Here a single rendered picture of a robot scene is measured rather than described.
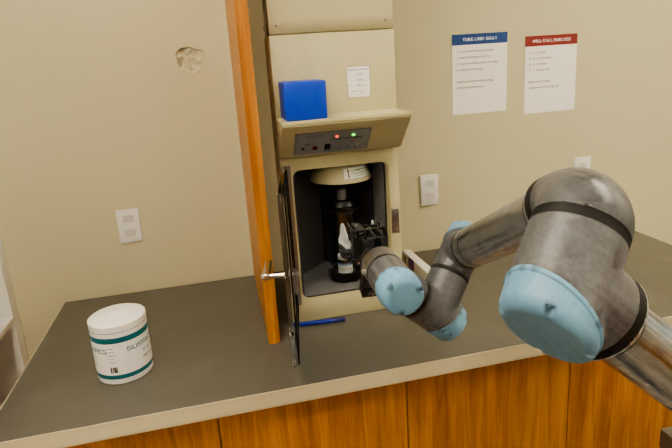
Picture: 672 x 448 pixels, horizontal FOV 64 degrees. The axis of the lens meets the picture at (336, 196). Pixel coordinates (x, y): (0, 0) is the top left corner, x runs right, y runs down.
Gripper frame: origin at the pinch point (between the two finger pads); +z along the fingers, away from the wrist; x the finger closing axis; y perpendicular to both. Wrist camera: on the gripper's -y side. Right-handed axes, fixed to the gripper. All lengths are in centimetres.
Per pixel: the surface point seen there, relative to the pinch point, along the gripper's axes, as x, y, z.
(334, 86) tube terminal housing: -2.4, 32.9, 22.7
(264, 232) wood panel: 19.9, 0.2, 12.3
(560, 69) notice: -96, 28, 67
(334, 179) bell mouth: -0.9, 8.2, 24.4
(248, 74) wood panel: 19.3, 38.2, 13.5
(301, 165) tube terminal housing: 8.0, 13.6, 21.9
